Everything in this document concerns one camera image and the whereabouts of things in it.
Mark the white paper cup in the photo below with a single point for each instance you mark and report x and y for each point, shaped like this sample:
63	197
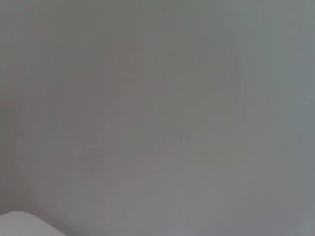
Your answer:
22	225

